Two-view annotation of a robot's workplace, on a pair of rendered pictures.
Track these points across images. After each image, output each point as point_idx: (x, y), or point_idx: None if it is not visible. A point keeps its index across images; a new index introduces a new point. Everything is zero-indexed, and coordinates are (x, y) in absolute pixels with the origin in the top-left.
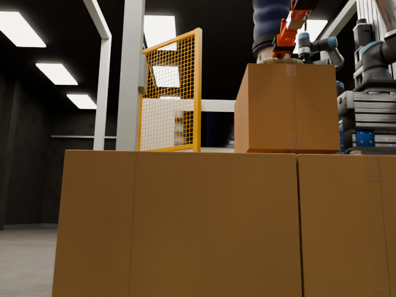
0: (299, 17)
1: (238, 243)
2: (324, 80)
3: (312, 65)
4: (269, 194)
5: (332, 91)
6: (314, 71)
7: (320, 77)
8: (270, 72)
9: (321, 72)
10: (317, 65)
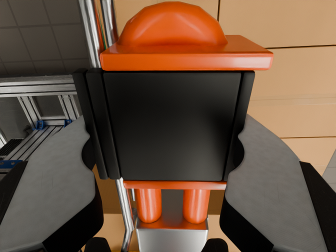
0: (169, 195)
1: None
2: (102, 182)
3: (115, 211)
4: None
5: (96, 166)
6: (114, 199)
7: (108, 187)
8: (211, 195)
9: (102, 195)
10: (104, 210)
